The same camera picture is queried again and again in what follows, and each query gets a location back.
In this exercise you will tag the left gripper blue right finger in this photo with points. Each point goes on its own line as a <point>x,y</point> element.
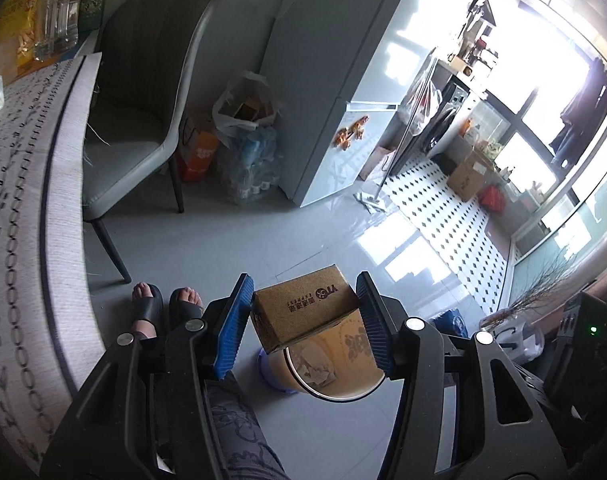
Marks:
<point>378,323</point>

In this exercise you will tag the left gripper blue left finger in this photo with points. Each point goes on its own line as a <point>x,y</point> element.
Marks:
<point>231,325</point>

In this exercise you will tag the small brown cardboard box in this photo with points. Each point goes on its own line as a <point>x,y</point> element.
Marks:
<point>286,313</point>

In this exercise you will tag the round trash bin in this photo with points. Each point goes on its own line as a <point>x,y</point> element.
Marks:
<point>336,365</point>

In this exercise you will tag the person's right foot sandal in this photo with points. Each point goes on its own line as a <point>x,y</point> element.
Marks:
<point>184,305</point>

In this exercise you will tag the person's foot sandal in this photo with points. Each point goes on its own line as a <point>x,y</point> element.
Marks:
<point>148,310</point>
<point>184,305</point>

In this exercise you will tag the person's left foot sandal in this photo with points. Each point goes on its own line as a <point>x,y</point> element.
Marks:
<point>148,310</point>

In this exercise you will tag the white floor mop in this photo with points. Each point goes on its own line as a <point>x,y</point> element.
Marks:
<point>379,162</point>

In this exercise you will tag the water bottle pack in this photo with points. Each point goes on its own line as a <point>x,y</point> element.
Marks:
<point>250,167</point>

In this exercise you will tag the person's legs dark trousers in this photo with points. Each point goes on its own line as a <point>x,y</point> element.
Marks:
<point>244,447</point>

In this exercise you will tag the orange paper bag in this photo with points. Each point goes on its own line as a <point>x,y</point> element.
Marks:
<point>197,146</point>

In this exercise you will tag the red bag on floor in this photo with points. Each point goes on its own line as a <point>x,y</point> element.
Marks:
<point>492,199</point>

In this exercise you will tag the cardboard box on floor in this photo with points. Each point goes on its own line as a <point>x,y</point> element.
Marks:
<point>471,175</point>

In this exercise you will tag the patterned white tablecloth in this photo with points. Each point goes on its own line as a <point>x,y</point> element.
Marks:
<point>49,338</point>

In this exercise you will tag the white plastic bag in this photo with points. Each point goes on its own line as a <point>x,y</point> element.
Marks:
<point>247,103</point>

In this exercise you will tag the washing machine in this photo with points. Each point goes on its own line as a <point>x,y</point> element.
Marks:
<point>451,91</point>

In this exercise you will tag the grey dining chair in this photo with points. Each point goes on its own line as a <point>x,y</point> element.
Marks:
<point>149,49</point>

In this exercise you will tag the white refrigerator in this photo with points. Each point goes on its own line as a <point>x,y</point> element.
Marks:
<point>339,79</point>

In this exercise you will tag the clear glass jar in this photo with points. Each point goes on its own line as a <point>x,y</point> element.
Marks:
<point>56,28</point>

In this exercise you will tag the yellow snack bag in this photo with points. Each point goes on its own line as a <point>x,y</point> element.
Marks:
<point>18,20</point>

